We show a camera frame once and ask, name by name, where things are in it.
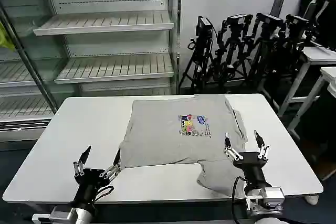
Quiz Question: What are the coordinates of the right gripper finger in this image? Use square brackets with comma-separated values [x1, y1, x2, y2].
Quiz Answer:
[223, 132, 244, 162]
[253, 129, 271, 160]

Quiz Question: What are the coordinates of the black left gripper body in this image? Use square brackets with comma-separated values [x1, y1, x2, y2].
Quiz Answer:
[71, 167, 117, 210]

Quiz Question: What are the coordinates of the white side table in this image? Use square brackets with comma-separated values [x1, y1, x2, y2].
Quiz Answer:
[258, 46, 336, 120]
[286, 66, 336, 141]

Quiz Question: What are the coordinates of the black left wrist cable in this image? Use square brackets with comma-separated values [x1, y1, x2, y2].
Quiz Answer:
[93, 185, 115, 201]

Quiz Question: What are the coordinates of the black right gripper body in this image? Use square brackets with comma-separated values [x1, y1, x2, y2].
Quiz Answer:
[233, 152, 272, 191]

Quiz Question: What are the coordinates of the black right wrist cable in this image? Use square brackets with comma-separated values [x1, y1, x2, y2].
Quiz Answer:
[230, 175, 249, 224]

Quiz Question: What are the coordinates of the black tripod with box camera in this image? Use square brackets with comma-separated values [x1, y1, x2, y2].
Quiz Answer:
[180, 16, 219, 94]

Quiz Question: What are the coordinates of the empty white shelf rack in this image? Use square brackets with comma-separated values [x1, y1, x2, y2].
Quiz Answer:
[33, 0, 182, 97]

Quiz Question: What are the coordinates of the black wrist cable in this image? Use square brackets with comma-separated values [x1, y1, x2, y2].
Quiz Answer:
[93, 185, 115, 201]
[230, 175, 249, 224]

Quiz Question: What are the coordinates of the white folding table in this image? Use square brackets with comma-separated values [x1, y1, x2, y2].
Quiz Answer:
[4, 93, 324, 206]

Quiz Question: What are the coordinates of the black office chair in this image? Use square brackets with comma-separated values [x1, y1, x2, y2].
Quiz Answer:
[298, 0, 336, 51]

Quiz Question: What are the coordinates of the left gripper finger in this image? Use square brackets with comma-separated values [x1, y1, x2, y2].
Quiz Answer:
[99, 148, 122, 180]
[72, 144, 92, 177]

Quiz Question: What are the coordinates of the yellow-green cloth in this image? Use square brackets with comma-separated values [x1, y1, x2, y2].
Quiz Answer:
[0, 21, 16, 52]

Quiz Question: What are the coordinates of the grey printed t-shirt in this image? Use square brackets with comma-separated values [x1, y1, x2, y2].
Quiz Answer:
[117, 94, 249, 198]

